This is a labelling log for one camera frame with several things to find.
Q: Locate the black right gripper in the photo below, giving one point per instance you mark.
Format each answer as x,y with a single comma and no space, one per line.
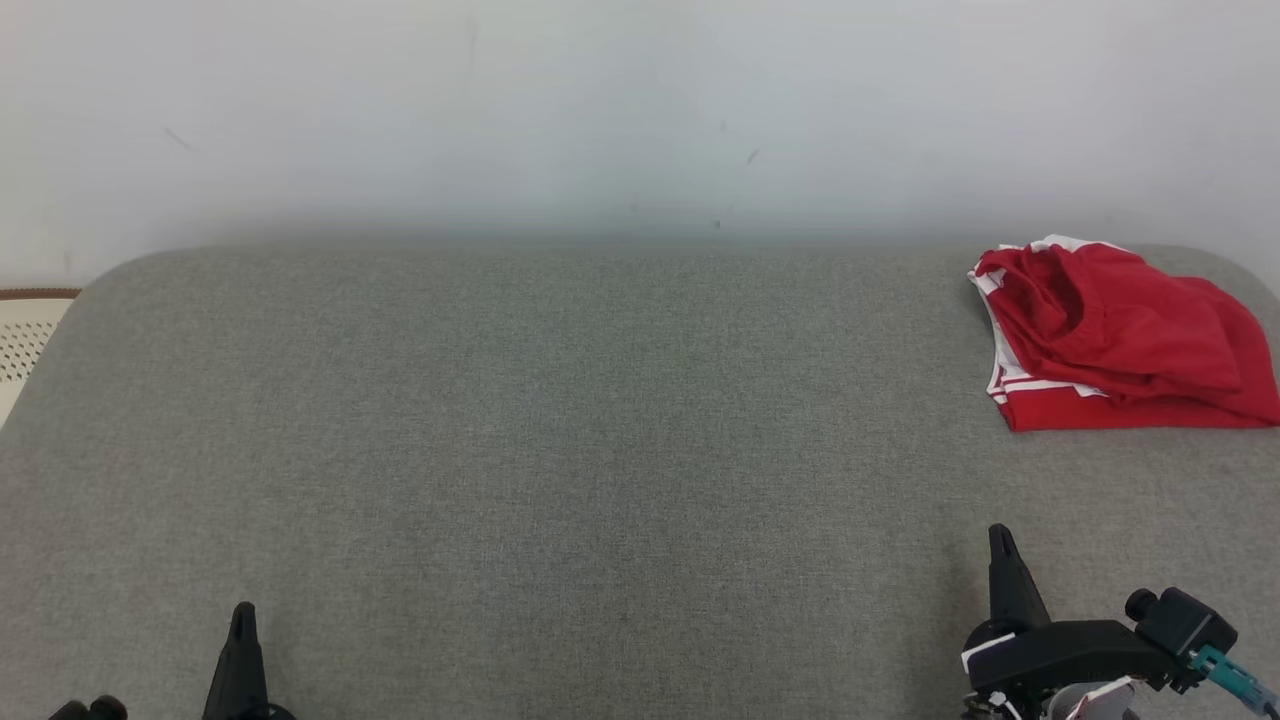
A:
1070,655

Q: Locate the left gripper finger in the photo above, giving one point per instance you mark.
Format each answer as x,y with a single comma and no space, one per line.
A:
240,680

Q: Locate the red white basketball jersey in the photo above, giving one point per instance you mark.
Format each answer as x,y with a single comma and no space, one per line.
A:
1100,412

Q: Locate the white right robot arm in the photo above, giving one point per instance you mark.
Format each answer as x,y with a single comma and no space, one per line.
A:
1085,705

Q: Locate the cream perforated laundry basket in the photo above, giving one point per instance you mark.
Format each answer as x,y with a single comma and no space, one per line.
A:
25,345

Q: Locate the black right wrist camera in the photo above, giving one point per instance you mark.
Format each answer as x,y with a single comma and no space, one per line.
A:
1185,625

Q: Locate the teal right camera connector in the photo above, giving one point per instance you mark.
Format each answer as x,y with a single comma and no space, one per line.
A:
1225,672

